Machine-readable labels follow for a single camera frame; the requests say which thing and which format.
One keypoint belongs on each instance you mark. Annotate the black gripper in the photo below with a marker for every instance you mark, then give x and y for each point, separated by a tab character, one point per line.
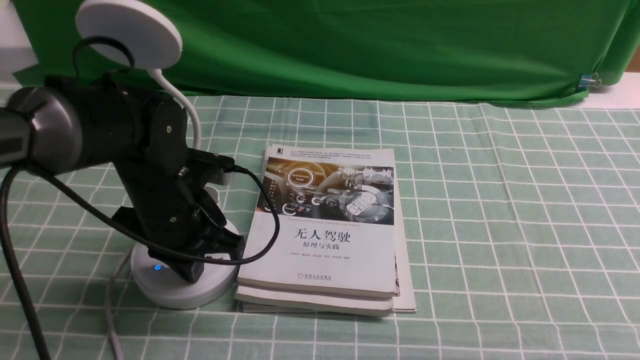
170	212

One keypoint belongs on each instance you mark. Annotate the white desk lamp with socket base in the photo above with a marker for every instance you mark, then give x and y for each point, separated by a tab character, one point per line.
155	44

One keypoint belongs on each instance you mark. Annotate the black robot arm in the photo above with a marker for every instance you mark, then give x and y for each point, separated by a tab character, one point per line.
63	127

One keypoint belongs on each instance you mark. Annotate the middle white book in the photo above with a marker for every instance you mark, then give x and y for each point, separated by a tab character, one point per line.
266	301

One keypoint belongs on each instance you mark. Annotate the top white self-driving book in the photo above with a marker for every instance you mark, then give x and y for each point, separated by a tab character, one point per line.
336	222

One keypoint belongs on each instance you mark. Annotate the bottom thin book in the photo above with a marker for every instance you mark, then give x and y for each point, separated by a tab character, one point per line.
403	279

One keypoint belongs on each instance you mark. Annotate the green backdrop cloth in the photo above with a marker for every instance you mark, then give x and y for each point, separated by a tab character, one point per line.
512	53

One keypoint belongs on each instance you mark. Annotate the green checked tablecloth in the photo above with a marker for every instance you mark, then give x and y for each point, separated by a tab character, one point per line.
522	234

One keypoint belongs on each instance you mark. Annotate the blue binder clip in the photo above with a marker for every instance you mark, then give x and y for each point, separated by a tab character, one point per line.
588	81

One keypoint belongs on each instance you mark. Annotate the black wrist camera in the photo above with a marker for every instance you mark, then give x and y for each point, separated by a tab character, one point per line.
207	167

